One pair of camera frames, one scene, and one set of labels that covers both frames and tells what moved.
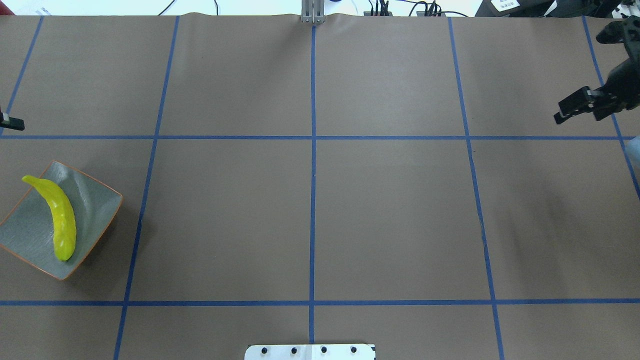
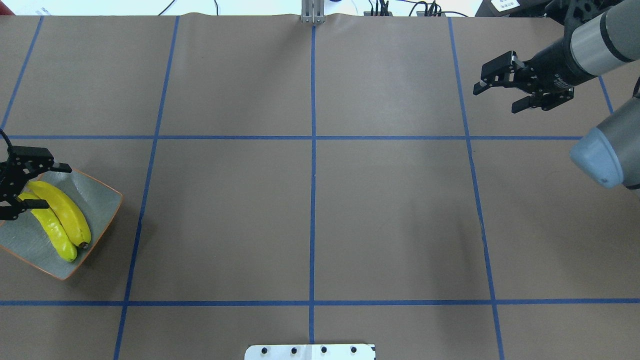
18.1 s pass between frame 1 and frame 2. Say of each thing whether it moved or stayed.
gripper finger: moved
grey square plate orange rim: stayed
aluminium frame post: stayed
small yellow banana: moved
